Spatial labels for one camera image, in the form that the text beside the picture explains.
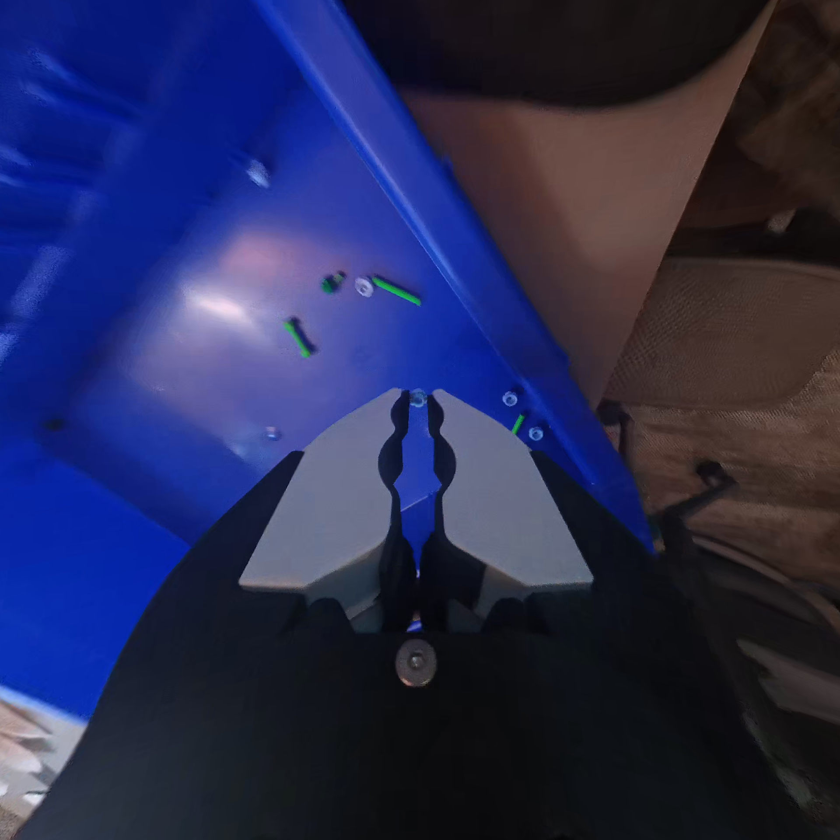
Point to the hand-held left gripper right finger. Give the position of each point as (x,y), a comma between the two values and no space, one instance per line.
(505,505)

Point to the short green lego rod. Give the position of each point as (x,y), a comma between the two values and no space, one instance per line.
(518,423)

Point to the blue plastic bin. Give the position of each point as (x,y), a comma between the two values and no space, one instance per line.
(164,394)

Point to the small green black lego piece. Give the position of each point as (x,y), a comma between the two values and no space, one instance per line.
(333,282)

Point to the green and black lego rod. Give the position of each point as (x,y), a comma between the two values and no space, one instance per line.
(300,338)

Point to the black rounded mat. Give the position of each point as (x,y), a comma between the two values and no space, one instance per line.
(558,46)

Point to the long green lego rod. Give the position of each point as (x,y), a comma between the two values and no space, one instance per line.
(397,291)

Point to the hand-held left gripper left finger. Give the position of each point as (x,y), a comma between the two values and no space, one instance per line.
(328,505)

